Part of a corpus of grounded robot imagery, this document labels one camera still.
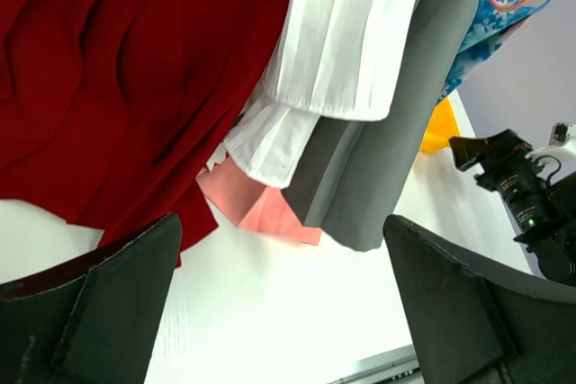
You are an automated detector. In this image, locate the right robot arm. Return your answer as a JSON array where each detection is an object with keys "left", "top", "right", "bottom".
[{"left": 449, "top": 122, "right": 575, "bottom": 286}]

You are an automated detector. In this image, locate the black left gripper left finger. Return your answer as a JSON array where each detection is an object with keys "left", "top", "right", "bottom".
[{"left": 1, "top": 213, "right": 182, "bottom": 384}]

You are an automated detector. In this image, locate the white pleated skirt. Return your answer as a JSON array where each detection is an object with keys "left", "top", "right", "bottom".
[{"left": 224, "top": 0, "right": 417, "bottom": 188}]

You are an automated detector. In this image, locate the blue floral skirt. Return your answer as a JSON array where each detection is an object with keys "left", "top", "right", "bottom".
[{"left": 436, "top": 0, "right": 535, "bottom": 103}]

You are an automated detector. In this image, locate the yellow plastic bin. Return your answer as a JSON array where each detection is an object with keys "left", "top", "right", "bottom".
[{"left": 419, "top": 98, "right": 460, "bottom": 154}]

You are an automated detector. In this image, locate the pink skirt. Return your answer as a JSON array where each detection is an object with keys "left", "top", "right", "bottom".
[{"left": 197, "top": 157, "right": 322, "bottom": 246}]

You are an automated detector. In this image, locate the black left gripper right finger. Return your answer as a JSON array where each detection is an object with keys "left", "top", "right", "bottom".
[{"left": 383, "top": 215, "right": 575, "bottom": 384}]

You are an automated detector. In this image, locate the dark red skirt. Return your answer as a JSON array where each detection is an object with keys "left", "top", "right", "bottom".
[{"left": 1, "top": 0, "right": 289, "bottom": 249}]

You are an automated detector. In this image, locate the grey skirt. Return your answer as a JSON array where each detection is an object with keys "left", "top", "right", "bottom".
[{"left": 282, "top": 0, "right": 479, "bottom": 252}]

